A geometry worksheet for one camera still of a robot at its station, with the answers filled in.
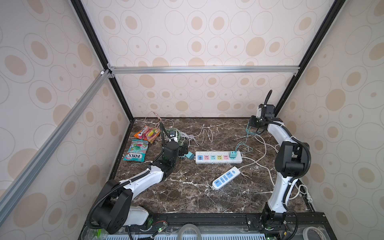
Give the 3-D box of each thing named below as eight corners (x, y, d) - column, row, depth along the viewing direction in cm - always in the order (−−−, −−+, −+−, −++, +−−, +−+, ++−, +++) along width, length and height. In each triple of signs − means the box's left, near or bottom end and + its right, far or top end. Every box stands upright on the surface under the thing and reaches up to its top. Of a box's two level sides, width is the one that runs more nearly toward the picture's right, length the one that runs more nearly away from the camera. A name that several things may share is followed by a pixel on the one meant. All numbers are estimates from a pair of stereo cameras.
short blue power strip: (215, 191, 85) (216, 190, 83) (210, 185, 88) (211, 183, 86) (240, 173, 93) (241, 171, 90) (234, 168, 95) (235, 165, 93)
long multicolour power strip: (195, 163, 97) (195, 159, 93) (195, 154, 101) (195, 150, 97) (240, 163, 97) (243, 159, 93) (238, 154, 101) (240, 150, 97)
